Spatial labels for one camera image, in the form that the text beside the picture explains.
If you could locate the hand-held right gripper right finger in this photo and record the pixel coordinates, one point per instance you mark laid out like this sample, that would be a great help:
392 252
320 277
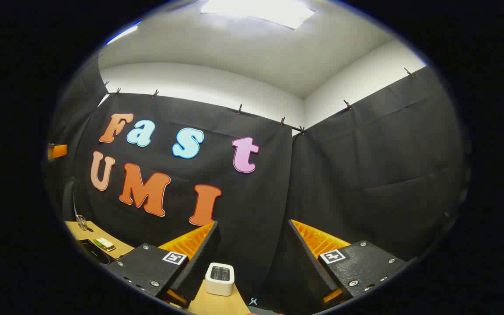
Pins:
306 262

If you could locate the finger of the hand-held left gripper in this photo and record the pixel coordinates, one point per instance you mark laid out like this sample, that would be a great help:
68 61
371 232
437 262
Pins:
58 151

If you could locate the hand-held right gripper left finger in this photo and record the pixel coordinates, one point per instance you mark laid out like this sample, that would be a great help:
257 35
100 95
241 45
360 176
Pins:
199 262

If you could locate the white toaster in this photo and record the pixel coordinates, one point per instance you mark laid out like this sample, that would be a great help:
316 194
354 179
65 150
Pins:
219 280

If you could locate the small blue clip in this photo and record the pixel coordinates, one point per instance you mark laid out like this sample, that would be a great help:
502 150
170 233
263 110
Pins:
253 301

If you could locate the small metal clamp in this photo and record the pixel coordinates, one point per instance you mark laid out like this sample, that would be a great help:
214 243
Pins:
81 223

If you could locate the black backdrop cloth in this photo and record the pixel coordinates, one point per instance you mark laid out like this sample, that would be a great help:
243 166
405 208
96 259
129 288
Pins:
344 175

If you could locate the small white green item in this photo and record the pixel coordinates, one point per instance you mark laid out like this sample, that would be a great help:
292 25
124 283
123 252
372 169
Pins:
104 244

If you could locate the narrow ceiling light strip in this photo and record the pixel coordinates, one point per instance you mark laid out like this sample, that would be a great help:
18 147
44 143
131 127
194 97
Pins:
123 34

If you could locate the row of black cloth clips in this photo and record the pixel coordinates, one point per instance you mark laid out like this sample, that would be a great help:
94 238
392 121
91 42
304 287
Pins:
239 108

